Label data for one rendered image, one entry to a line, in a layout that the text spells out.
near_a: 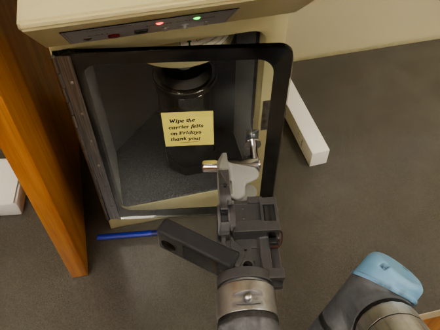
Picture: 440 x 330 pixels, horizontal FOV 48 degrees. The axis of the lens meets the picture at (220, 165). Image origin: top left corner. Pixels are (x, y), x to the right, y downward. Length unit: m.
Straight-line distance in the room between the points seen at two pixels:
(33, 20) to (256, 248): 0.38
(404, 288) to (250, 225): 0.20
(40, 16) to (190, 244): 0.33
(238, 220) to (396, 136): 0.63
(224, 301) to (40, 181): 0.30
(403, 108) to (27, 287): 0.92
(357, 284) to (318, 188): 0.48
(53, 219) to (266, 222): 0.34
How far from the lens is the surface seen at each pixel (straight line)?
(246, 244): 0.66
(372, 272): 0.60
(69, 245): 0.87
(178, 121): 0.73
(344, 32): 1.38
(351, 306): 0.60
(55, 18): 0.51
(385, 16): 1.40
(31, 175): 0.71
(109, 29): 0.56
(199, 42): 0.72
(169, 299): 0.93
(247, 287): 0.61
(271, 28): 0.71
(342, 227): 1.02
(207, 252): 0.64
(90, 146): 0.79
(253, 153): 0.76
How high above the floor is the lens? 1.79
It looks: 52 degrees down
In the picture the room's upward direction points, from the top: straight up
